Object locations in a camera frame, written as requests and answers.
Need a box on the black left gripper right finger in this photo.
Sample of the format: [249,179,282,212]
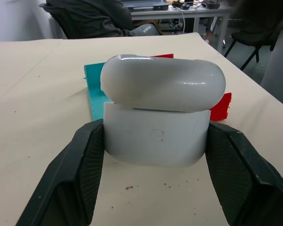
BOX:
[205,121,283,226]

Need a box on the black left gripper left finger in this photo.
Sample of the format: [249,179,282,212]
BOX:
[16,118,105,226]

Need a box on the white earbuds case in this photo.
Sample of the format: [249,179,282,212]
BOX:
[100,54,226,168]

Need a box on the red plastic bin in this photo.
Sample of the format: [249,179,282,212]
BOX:
[152,53,233,122]

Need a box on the teal plastic bin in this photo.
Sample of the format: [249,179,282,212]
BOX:
[83,62,107,122]

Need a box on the black chair with dark coat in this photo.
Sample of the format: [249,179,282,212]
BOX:
[224,0,283,71]

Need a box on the seated person in dark clothes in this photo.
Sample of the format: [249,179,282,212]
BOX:
[46,0,161,40]

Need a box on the grey white desk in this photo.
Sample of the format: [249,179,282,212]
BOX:
[129,4,234,54]

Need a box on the black desk device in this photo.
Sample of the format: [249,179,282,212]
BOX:
[204,1,221,9]

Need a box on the grey laptop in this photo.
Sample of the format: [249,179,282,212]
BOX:
[120,0,170,10]

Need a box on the white cable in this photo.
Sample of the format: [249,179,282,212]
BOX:
[178,8,187,33]

